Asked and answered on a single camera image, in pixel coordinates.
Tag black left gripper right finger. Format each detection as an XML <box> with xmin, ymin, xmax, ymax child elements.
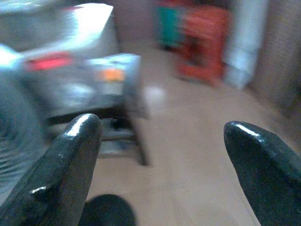
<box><xmin>223</xmin><ymin>121</ymin><xmax>301</xmax><ymax>226</ymax></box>

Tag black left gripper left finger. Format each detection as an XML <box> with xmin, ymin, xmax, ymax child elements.
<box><xmin>0</xmin><ymin>113</ymin><xmax>103</xmax><ymax>226</ymax></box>

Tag black robot left foot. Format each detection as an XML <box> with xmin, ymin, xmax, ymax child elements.
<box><xmin>79</xmin><ymin>194</ymin><xmax>137</xmax><ymax>226</ymax></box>

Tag grey marble table dark legs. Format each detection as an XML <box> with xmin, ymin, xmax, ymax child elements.
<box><xmin>21</xmin><ymin>53</ymin><xmax>151</xmax><ymax>167</ymax></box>

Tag red plastic stool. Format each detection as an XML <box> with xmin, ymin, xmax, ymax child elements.
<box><xmin>177</xmin><ymin>6</ymin><xmax>230</xmax><ymax>86</ymax></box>

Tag teal plastic stool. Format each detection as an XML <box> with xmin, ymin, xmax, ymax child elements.
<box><xmin>155</xmin><ymin>6</ymin><xmax>187</xmax><ymax>49</ymax></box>

